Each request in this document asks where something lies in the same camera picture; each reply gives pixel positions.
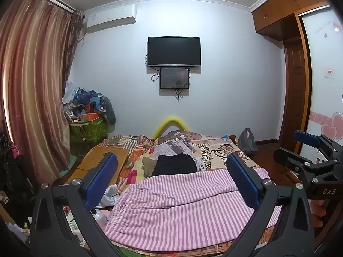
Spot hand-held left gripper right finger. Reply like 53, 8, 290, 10
226, 152, 319, 257

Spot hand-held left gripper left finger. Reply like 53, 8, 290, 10
29, 152, 126, 257

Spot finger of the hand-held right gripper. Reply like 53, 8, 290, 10
273, 147, 314, 180
294, 130, 343, 161

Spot pink striped pants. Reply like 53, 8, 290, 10
104, 167, 284, 249

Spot person's right hand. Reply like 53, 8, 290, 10
309, 199, 329, 229

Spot white crumpled cloth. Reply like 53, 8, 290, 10
101, 184, 124, 210

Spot brown folded board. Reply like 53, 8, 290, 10
63, 136, 132, 185

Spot grey bag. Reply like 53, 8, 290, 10
237, 128, 258, 153

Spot white sliding wardrobe door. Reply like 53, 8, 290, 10
299, 4, 343, 166

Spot printed blanket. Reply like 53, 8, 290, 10
91, 130, 284, 256

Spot green storage box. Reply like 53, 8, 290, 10
68, 114, 109, 143

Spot olive green garment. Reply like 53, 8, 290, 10
141, 157, 158, 178

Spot black folded garment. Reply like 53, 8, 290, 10
153, 153, 198, 177

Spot green bin with clutter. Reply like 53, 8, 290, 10
62, 82, 116, 125

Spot dark hanging clothes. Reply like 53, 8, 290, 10
0, 131, 35, 220

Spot yellow foam bumper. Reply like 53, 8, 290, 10
153, 117, 189, 140

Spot striped brown curtain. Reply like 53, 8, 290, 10
0, 0, 83, 185

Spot small black monitor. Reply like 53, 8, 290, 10
160, 68, 191, 90

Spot wooden overhead cabinet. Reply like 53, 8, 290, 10
250, 0, 333, 42

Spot white air conditioner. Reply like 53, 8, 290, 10
84, 4, 138, 34

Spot black wall television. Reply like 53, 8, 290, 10
147, 36, 202, 67

